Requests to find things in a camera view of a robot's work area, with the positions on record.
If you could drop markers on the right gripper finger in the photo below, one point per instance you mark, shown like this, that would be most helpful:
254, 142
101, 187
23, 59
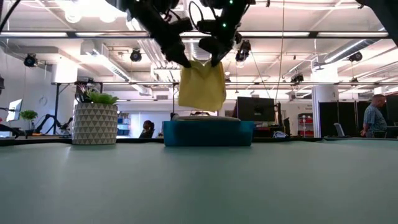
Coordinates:
215, 57
225, 53

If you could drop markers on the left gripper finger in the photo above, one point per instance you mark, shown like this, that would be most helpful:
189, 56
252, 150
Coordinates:
174, 57
185, 56

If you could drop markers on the yellow microfiber towel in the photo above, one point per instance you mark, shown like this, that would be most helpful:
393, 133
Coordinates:
202, 87

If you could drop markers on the small black robot arm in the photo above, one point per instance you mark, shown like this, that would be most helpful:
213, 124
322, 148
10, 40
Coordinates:
46, 119

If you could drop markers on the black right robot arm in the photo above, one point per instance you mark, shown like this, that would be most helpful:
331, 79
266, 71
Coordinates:
382, 15

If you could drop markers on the black ceiling spotlight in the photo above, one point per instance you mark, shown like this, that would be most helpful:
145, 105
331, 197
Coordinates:
243, 53
297, 78
355, 57
30, 60
136, 56

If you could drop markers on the black monitor screen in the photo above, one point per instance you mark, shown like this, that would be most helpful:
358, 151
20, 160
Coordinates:
256, 109

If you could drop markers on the person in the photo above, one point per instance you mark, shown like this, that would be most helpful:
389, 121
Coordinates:
147, 129
374, 119

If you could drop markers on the blue plastic bin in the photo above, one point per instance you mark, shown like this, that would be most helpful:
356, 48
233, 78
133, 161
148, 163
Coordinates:
208, 133

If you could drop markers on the black overhead light bar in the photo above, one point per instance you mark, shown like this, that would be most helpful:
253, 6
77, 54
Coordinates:
311, 34

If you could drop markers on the potted plant triangle-patterned pot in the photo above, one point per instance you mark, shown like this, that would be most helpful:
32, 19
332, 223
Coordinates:
94, 121

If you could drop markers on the red shelf rack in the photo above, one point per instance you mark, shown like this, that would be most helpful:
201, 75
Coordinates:
306, 124

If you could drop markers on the white building column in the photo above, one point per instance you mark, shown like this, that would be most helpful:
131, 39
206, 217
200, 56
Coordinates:
323, 102

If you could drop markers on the black room partition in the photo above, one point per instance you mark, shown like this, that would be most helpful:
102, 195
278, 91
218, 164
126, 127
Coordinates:
342, 115

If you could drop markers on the small green plant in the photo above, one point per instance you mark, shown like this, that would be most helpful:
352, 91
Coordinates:
28, 115

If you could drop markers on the white-framed monitor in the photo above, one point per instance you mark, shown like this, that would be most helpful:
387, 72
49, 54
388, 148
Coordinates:
15, 110

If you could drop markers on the black display panel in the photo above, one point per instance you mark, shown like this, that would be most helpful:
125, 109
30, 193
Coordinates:
392, 109

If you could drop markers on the silver ceiling air duct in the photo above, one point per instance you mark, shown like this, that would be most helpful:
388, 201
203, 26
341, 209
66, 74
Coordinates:
202, 54
351, 49

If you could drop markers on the black station frame pole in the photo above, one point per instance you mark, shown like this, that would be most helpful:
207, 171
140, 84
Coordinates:
56, 105

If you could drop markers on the black metal table frame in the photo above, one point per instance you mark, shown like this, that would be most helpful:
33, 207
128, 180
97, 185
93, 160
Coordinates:
40, 140

